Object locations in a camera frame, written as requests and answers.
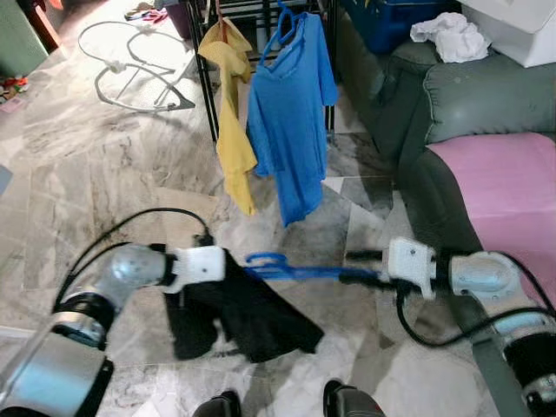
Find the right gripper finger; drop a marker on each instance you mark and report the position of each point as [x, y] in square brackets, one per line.
[369, 279]
[365, 255]

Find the blue plastic hanger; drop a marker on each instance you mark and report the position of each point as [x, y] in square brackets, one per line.
[280, 39]
[321, 273]

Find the black garment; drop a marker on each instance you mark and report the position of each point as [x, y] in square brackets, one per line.
[261, 321]

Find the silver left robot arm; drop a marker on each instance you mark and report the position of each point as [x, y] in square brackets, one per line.
[87, 321]

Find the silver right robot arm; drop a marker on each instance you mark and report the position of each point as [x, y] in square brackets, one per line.
[495, 287]

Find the pink blanket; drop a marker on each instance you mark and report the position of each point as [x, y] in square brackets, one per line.
[504, 191]

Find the blue shirt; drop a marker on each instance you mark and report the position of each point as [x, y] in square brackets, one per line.
[291, 130]

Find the yellow shirt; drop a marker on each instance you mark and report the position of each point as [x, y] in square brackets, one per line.
[228, 148]

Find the grey-green sofa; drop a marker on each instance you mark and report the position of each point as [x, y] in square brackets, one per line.
[486, 95]

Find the black clothes rack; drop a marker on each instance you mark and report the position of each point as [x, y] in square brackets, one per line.
[208, 104]

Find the crumpled white cloth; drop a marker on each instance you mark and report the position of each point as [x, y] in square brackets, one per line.
[452, 39]

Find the dark blue storage bin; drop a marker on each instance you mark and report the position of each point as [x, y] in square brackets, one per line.
[391, 22]

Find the white box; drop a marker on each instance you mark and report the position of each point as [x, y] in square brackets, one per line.
[521, 30]

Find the green cabinet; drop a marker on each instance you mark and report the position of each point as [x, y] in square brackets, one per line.
[22, 39]

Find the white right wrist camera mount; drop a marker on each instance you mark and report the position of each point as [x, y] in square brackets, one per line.
[410, 265]

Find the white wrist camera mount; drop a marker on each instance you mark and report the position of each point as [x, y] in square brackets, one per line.
[198, 267]
[410, 265]

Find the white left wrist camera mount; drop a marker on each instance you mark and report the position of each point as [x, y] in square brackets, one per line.
[198, 267]

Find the white tubular bouncer frame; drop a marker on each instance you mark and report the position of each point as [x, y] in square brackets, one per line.
[142, 63]

